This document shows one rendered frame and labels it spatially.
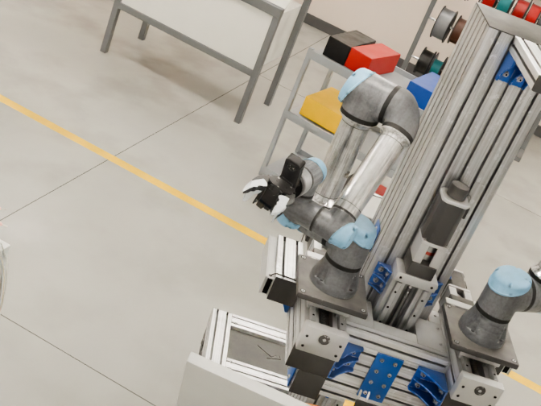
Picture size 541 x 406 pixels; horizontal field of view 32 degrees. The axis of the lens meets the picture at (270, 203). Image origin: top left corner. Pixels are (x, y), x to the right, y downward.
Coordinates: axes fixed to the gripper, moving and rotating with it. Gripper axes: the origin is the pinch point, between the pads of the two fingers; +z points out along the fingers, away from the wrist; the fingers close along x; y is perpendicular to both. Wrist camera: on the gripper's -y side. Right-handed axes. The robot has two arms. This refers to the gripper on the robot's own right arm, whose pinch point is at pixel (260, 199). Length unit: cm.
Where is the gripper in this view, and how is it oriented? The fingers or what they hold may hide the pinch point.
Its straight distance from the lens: 226.0
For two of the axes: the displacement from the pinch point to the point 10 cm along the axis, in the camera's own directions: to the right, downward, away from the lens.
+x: -7.7, -6.0, 2.1
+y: -4.5, 7.5, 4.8
